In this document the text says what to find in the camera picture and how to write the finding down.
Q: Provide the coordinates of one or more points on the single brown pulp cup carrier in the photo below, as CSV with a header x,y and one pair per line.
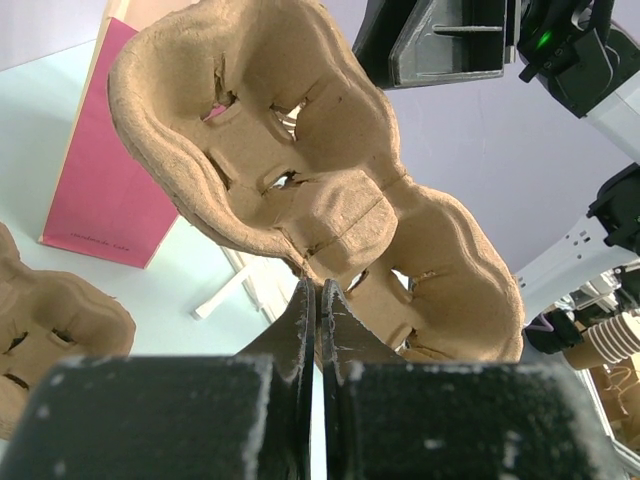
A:
x,y
259,123

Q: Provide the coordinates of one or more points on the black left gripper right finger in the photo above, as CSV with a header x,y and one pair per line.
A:
x,y
387,418

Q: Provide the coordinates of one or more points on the brown pulp cup carrier stack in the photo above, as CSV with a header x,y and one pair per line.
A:
x,y
47,316

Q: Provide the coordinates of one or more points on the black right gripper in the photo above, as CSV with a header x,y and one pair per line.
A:
x,y
410,44

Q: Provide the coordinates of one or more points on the stack of brown paper cups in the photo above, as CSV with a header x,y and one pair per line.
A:
x,y
608,342

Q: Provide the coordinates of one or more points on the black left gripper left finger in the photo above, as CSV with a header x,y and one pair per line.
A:
x,y
245,416

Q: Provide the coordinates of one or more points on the pile of white wrapped straws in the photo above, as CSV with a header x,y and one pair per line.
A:
x,y
268,282

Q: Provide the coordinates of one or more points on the pink kraft paper bag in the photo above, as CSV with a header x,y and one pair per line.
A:
x,y
105,205

